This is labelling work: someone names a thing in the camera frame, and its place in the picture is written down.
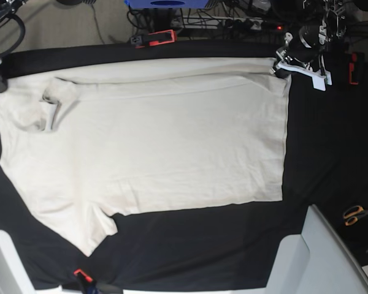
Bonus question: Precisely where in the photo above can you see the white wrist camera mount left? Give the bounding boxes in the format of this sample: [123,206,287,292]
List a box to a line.
[270,58,332,91]

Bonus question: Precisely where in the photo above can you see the white T-shirt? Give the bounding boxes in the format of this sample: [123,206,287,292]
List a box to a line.
[0,58,291,255]

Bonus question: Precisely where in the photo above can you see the orange black clamp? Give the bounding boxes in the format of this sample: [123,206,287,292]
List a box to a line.
[129,29,177,48]

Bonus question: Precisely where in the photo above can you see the red black clamp right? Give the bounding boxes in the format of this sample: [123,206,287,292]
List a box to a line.
[348,52,365,85]

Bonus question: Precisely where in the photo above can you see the orange handled scissors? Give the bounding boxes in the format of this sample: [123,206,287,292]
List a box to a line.
[343,205,368,227]

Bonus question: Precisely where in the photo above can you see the blue box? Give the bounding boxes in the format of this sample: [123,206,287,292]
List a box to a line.
[125,0,209,9]

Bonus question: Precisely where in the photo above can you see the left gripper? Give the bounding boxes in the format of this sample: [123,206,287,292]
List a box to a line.
[272,30,321,78]

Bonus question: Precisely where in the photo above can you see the orange clamp bottom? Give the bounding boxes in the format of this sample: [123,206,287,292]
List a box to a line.
[74,269,94,293]

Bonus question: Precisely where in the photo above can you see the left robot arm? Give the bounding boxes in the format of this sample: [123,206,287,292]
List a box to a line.
[270,1,368,86]

